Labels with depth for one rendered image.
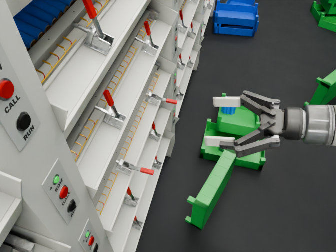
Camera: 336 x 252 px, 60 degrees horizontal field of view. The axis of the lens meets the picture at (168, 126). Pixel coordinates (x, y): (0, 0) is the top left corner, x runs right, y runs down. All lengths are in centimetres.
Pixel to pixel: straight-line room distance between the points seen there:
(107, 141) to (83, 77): 19
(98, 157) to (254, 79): 148
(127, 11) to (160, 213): 91
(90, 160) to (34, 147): 24
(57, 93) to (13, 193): 15
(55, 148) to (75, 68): 14
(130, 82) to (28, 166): 43
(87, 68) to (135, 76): 28
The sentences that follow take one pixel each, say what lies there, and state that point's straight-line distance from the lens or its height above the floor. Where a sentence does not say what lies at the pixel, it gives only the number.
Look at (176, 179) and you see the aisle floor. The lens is 139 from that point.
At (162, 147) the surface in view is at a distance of 130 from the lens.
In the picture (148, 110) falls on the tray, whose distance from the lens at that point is 92.
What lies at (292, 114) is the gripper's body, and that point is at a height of 73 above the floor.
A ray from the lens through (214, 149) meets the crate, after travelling 150.
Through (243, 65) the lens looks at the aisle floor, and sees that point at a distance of 203.
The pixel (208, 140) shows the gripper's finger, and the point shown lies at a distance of 69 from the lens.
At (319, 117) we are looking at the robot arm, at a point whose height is 74.
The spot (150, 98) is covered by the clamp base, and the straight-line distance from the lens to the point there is 94.
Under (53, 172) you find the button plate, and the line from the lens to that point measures 40.
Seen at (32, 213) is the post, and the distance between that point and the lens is 40.
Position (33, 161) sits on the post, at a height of 93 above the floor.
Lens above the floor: 120
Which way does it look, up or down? 49 degrees down
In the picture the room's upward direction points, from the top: straight up
